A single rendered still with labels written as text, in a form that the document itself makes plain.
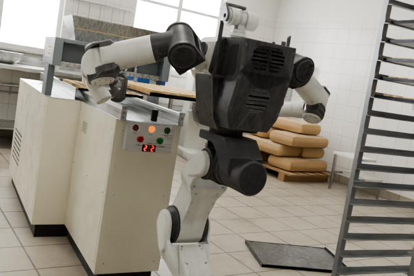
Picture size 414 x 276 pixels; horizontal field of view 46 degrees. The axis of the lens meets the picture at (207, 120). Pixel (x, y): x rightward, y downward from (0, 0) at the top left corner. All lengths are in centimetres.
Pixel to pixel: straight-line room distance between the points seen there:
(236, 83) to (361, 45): 517
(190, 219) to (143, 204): 61
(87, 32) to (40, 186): 94
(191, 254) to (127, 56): 78
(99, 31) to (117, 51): 143
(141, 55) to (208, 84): 24
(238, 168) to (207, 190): 28
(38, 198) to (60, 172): 19
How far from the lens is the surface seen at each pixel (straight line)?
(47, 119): 291
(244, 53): 148
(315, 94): 188
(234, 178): 152
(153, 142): 232
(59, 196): 303
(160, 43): 154
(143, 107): 280
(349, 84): 660
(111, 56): 156
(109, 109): 242
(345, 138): 656
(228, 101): 150
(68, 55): 298
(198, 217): 186
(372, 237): 272
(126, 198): 238
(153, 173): 239
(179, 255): 186
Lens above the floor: 111
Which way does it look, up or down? 5 degrees down
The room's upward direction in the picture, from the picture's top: 9 degrees clockwise
